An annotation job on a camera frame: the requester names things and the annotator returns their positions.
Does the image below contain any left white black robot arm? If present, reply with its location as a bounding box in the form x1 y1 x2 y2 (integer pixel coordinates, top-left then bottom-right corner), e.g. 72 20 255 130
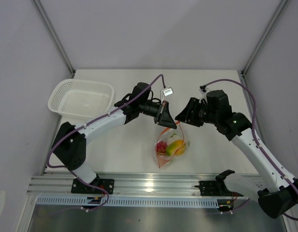
51 82 177 193

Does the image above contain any aluminium mounting rail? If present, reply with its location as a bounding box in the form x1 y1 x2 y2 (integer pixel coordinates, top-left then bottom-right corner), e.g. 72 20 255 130
26 172 291 199

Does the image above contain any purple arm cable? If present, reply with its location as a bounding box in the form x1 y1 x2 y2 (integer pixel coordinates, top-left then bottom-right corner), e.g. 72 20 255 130
46 73 167 213
199 78 298 221

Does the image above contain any yellow green toy mango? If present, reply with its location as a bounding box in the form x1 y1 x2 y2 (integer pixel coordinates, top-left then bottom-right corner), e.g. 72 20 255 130
166 140 188 156

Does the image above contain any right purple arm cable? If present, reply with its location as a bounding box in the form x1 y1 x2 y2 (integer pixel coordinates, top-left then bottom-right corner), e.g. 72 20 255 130
199 78 298 221

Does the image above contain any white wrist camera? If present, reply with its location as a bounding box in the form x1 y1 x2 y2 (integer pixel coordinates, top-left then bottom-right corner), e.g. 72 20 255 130
199 85 211 100
161 87 174 102

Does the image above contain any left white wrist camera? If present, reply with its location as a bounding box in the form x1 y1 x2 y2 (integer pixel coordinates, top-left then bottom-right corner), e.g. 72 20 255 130
161 87 174 102

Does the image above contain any white slotted cable duct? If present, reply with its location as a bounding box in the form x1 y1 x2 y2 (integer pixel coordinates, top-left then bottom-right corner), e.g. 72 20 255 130
36 195 219 208

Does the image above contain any clear red zip bag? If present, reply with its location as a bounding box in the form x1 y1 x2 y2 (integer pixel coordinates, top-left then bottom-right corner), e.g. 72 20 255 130
154 121 191 169

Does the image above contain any left aluminium frame post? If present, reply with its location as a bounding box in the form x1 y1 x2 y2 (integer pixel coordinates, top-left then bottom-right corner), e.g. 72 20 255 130
31 0 75 76

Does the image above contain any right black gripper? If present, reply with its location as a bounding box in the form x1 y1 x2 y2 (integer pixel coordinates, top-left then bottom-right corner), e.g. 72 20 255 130
175 98 219 128

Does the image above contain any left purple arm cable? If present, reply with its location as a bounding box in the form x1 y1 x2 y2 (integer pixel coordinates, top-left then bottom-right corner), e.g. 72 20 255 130
46 73 167 213

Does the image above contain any white perforated plastic basket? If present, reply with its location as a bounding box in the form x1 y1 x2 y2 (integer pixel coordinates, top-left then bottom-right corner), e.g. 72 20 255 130
47 79 115 120

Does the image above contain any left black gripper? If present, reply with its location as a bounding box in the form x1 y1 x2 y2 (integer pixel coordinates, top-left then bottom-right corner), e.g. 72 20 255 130
139 101 177 130

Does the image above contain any aluminium frame post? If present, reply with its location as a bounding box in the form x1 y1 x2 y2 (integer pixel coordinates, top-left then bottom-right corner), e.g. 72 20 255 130
241 0 291 78
31 0 75 76

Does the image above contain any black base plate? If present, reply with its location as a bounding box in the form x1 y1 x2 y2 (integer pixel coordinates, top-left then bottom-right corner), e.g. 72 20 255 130
194 180 243 197
71 177 115 195

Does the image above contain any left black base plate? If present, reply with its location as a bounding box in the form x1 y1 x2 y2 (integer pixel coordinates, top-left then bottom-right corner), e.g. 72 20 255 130
71 177 115 195

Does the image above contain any right aluminium frame post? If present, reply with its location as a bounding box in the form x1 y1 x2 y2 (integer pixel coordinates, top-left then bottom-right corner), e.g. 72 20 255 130
241 0 291 78

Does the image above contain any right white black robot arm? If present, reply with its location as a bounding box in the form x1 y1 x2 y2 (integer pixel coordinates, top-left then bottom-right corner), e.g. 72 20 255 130
175 90 298 218

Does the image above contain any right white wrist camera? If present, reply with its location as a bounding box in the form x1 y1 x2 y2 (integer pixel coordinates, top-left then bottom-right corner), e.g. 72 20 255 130
199 85 211 100

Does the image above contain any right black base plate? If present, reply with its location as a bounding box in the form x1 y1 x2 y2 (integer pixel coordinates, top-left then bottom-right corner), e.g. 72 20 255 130
194 180 243 197

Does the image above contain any red toy tomato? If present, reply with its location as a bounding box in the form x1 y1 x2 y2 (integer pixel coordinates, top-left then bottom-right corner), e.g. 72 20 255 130
175 145 187 156

